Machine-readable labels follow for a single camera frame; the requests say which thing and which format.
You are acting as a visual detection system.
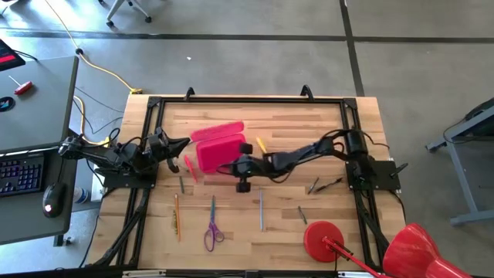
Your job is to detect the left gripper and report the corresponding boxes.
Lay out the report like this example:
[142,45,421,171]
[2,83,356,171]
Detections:
[148,127,192,174]

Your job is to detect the red marker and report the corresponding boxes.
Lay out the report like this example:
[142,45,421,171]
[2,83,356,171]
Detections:
[184,154,198,184]

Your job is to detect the pink plastic pencil box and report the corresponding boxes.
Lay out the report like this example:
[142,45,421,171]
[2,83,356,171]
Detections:
[190,120,248,175]

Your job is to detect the silver pen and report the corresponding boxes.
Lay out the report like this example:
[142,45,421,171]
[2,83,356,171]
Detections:
[258,188,265,232]

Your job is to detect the purple handled scissors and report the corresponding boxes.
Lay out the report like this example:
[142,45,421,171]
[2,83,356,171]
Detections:
[203,195,225,253]

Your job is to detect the orange pencil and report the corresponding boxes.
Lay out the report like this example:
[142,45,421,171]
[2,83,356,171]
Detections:
[174,192,182,242]

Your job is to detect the long black pen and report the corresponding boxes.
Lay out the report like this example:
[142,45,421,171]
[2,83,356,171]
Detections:
[314,177,343,193]

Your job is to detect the white box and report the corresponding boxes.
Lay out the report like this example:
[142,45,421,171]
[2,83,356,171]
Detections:
[90,169,104,202]

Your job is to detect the red desk lamp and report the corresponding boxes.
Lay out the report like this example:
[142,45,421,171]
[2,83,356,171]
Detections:
[303,220,474,278]

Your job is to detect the black computer mouse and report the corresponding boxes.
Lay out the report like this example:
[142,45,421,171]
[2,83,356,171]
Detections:
[42,181,66,219]

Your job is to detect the grey desk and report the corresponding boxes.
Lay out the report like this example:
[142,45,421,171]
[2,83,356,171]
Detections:
[0,56,80,247]

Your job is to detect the office chair with grey base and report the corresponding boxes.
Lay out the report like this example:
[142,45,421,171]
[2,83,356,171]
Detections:
[98,0,153,28]

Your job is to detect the black clamp lever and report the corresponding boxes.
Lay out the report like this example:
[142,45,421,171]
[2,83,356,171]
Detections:
[390,162,409,178]

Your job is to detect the black backlit keyboard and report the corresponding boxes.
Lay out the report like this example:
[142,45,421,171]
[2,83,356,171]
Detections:
[0,153,46,198]

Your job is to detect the round dark sticker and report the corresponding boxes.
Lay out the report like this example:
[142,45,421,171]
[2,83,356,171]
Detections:
[0,96,16,114]

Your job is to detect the grey metal table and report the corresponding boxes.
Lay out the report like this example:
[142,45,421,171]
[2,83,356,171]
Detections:
[425,98,494,227]

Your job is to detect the black rounded device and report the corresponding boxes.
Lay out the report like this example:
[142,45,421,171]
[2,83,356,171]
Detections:
[465,98,494,123]

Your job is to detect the black aluminium frame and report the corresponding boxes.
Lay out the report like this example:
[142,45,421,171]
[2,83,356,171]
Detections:
[87,95,391,271]

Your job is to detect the yellow extension cable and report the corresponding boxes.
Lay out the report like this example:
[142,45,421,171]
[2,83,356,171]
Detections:
[44,0,144,147]

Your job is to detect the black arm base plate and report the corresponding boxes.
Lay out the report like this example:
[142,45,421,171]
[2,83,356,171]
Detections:
[346,158,402,191]
[100,166,160,190]

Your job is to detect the red handled screwdriver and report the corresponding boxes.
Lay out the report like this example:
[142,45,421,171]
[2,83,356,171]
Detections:
[8,75,34,96]

